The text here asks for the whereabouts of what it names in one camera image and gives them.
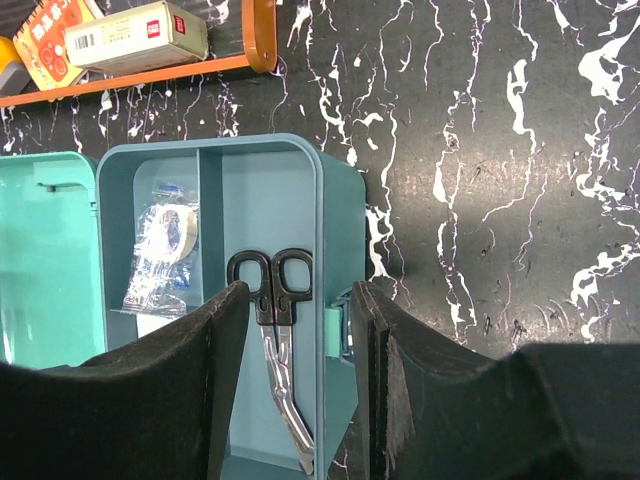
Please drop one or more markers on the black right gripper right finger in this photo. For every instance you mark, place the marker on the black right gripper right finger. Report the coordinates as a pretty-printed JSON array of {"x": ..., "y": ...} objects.
[{"x": 433, "y": 409}]

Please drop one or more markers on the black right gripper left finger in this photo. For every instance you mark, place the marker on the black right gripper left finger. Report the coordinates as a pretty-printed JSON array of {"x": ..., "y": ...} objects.
[{"x": 156, "y": 408}]

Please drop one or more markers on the green plastic medicine box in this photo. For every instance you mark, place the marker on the green plastic medicine box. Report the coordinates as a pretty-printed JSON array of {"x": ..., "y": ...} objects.
[{"x": 52, "y": 291}]

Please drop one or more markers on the black scissors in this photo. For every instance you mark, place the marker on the black scissors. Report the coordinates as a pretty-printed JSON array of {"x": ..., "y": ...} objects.
[{"x": 274, "y": 304}]

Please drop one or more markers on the small round clear packet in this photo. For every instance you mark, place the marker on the small round clear packet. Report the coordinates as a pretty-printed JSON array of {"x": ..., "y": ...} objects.
[{"x": 166, "y": 239}]

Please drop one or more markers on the orange medicine box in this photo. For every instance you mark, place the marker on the orange medicine box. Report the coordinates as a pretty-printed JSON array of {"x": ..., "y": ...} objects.
[{"x": 40, "y": 41}]

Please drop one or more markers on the yellow grey small object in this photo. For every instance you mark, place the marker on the yellow grey small object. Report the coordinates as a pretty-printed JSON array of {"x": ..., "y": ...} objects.
[{"x": 14, "y": 76}]

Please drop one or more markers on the orange wooden shelf rack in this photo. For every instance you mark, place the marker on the orange wooden shelf rack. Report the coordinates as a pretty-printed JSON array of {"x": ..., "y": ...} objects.
[{"x": 259, "y": 39}]

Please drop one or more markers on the pale green long box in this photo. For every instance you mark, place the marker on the pale green long box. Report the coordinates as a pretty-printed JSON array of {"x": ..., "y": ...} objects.
[{"x": 139, "y": 39}]

